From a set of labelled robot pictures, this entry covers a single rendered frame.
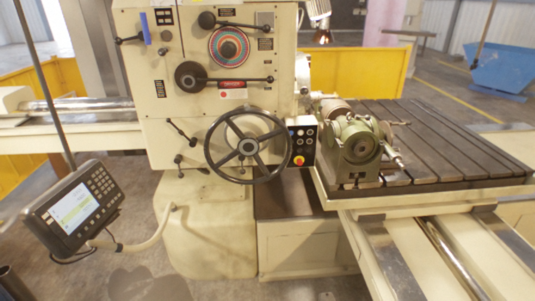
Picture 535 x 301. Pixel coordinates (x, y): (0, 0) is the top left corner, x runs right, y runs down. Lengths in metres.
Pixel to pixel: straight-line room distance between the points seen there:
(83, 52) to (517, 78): 7.03
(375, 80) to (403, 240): 2.88
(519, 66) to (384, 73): 3.48
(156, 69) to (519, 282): 1.96
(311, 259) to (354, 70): 2.72
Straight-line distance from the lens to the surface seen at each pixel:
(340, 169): 1.40
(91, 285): 2.58
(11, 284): 2.17
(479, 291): 1.67
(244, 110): 1.02
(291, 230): 1.87
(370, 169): 1.47
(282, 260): 2.10
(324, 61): 3.82
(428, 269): 1.62
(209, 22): 1.13
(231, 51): 1.10
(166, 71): 1.27
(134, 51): 1.29
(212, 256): 2.04
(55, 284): 2.74
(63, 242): 1.18
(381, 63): 4.14
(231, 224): 1.80
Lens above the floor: 1.89
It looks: 28 degrees down
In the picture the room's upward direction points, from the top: 1 degrees counter-clockwise
